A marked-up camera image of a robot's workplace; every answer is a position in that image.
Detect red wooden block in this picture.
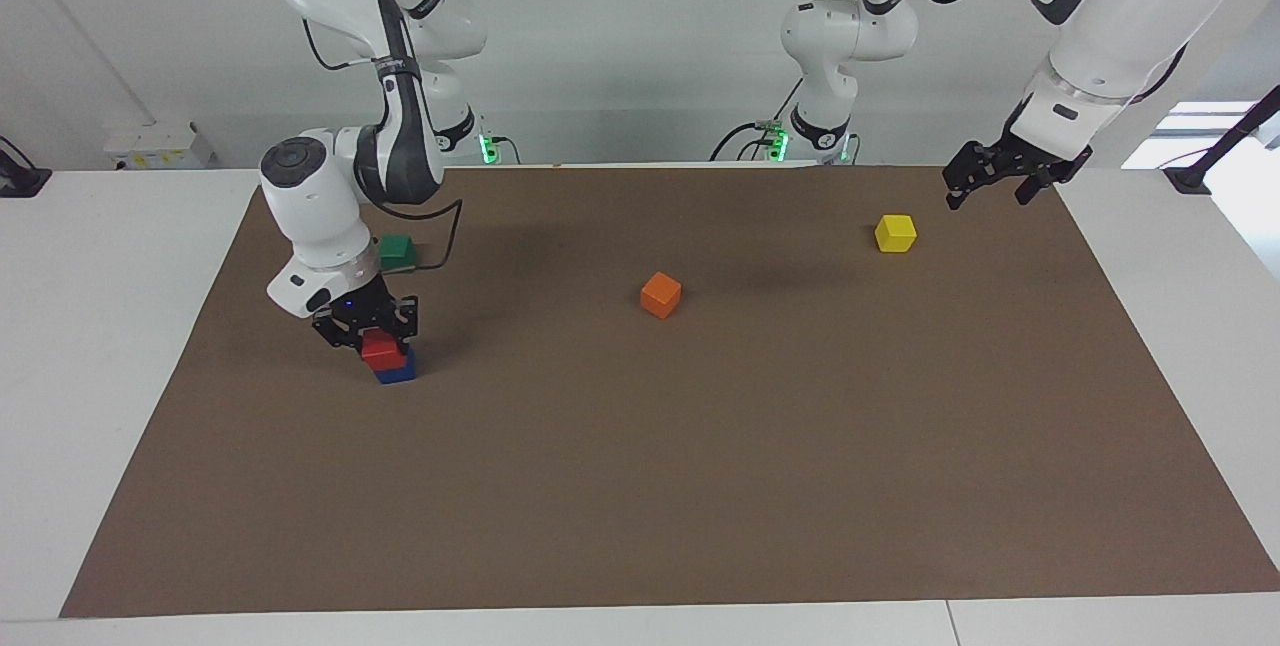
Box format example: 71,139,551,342
361,329,406,372

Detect white wall socket box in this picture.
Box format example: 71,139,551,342
103,123,216,170

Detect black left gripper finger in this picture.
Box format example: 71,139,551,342
1016,148,1093,207
943,144,1001,212

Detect black angled stand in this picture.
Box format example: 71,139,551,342
1163,84,1280,195

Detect yellow wooden block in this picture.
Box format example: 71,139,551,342
875,214,918,254

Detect brown table mat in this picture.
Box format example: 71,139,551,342
60,164,1280,619

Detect orange wooden block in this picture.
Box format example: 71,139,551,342
640,272,683,319

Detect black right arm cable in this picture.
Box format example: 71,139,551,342
300,18,463,272

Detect blue wooden block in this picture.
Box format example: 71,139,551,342
374,346,417,385

